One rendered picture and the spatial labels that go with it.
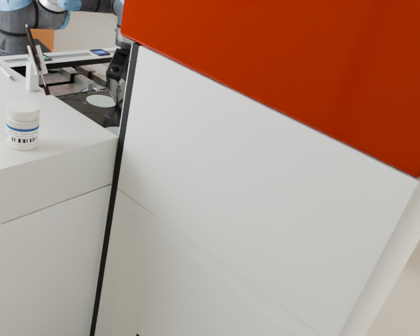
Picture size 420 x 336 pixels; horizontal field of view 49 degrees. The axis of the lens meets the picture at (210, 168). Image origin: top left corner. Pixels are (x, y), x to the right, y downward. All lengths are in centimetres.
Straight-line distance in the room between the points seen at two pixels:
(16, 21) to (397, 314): 221
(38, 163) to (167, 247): 38
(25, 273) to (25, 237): 12
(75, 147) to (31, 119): 13
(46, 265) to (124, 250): 21
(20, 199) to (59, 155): 13
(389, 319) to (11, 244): 190
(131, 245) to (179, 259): 18
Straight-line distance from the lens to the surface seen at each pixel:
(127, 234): 132
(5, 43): 208
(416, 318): 268
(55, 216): 124
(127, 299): 144
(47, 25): 209
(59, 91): 169
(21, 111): 110
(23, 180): 111
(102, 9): 155
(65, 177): 118
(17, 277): 129
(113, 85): 157
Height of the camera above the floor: 152
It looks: 28 degrees down
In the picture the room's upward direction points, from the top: 15 degrees clockwise
